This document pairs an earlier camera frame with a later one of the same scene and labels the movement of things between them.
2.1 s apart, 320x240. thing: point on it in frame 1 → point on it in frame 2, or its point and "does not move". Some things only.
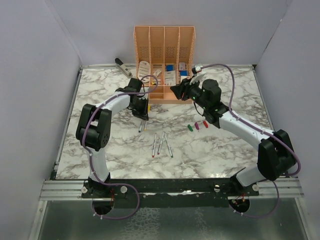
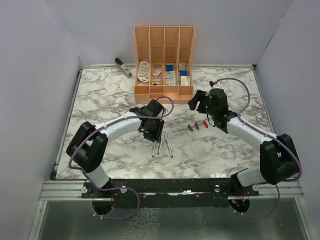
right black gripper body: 194,92 → 207,107
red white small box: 182,66 does not move
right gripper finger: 180,90 → 199,96
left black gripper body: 140,107 → 154,131
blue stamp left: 169,68 does not move
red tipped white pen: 154,145 does not move
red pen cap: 205,124 does not move
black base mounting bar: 210,193 does not move
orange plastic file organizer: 164,57 does not move
